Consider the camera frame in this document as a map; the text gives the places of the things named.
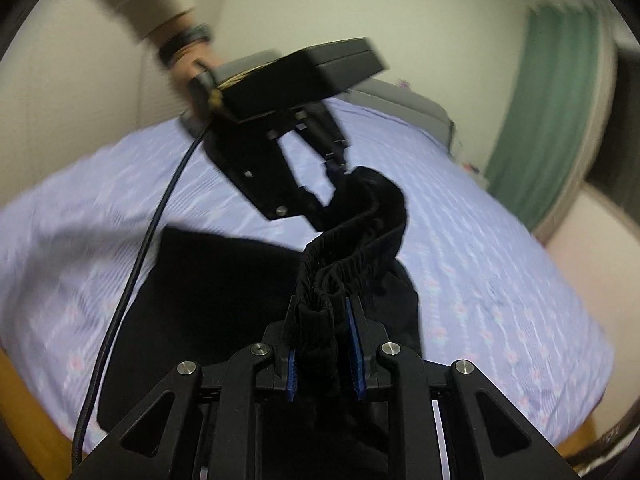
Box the black pants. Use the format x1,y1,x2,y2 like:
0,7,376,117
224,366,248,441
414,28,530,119
95,165,424,480

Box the wooden bed frame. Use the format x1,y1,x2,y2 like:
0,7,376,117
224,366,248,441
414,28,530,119
0,347,606,480

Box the black cable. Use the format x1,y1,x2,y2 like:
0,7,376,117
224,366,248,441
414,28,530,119
71,119,214,467

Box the grey headboard cushion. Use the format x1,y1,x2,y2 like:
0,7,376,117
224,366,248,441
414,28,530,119
345,77,455,147

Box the purple patterned bed sheet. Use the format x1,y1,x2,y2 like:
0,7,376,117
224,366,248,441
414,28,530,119
0,95,616,457

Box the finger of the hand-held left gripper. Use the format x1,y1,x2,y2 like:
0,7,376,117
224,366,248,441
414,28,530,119
286,182,346,235
292,100,354,182

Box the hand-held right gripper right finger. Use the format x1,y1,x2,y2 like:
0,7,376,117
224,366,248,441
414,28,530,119
345,296,583,480

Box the black wrist band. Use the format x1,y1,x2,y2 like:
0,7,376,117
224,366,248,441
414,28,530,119
158,23,215,65

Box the person's left hand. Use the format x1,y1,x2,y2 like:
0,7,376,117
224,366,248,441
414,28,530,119
187,57,223,91

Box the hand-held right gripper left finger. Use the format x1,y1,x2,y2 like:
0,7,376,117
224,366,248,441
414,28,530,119
67,299,299,480

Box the green curtain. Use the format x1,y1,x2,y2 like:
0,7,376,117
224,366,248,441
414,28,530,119
482,4,601,231

